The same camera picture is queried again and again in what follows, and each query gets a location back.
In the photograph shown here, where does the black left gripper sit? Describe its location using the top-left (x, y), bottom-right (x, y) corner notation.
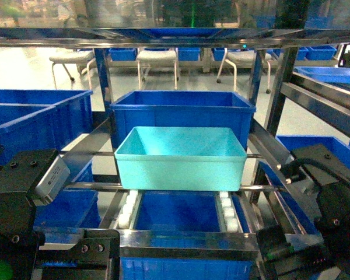
top-left (0, 204), bottom-right (121, 280)

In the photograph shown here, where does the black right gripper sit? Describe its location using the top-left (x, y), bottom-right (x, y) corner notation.
top-left (256, 181), bottom-right (350, 279)

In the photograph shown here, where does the teal plastic bin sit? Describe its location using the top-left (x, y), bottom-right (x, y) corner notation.
top-left (115, 127), bottom-right (247, 191)

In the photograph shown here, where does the blue bin shelf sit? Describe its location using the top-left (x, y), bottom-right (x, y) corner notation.
top-left (34, 189), bottom-right (101, 228)
top-left (276, 135), bottom-right (350, 170)
top-left (0, 103), bottom-right (58, 166)
top-left (295, 66), bottom-right (350, 84)

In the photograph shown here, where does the blue bin lower left shelf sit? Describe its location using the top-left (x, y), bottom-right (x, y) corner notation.
top-left (34, 189), bottom-right (101, 228)

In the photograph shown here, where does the blue bin upper right shelf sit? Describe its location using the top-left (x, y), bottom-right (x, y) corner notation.
top-left (295, 66), bottom-right (350, 84)

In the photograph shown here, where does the white roller track right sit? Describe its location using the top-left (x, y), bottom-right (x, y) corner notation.
top-left (218, 191), bottom-right (240, 233)

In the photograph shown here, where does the white roller track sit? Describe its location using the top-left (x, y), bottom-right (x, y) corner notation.
top-left (218, 191), bottom-right (240, 233)
top-left (118, 190), bottom-right (139, 229)

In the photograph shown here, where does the white roller track left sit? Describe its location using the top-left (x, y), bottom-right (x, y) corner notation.
top-left (118, 190), bottom-right (139, 229)

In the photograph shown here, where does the blue bin bottom front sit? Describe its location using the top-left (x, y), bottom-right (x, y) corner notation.
top-left (121, 257), bottom-right (253, 279)

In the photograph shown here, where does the blue bin far left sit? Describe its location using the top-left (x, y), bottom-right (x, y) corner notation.
top-left (0, 89), bottom-right (93, 141)

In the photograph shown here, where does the blue bin under rollers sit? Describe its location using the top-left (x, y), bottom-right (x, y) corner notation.
top-left (135, 191), bottom-right (220, 232)

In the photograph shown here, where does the white chair right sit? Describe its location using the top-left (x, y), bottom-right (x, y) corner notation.
top-left (216, 48), bottom-right (272, 94)

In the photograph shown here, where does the white chair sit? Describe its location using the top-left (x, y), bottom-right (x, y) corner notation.
top-left (48, 50), bottom-right (96, 90)
top-left (136, 48), bottom-right (179, 90)
top-left (216, 48), bottom-right (272, 94)

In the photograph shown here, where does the blue bin behind teal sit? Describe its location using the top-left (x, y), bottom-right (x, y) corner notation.
top-left (110, 90), bottom-right (256, 148)

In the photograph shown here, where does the white chair left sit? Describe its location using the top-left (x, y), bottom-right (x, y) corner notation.
top-left (48, 50), bottom-right (96, 90)

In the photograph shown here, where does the white chair middle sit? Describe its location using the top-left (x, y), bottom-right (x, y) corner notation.
top-left (136, 48), bottom-right (179, 90)

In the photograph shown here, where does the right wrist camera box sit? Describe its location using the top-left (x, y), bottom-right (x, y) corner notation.
top-left (280, 158), bottom-right (350, 191)

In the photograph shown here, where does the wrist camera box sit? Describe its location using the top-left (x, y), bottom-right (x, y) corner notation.
top-left (280, 158), bottom-right (350, 191)
top-left (0, 148), bottom-right (71, 205)

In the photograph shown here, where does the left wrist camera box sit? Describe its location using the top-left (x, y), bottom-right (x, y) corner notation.
top-left (0, 148), bottom-right (71, 205)

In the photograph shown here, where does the stainless steel shelf rail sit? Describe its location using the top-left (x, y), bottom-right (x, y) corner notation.
top-left (91, 229), bottom-right (261, 261)

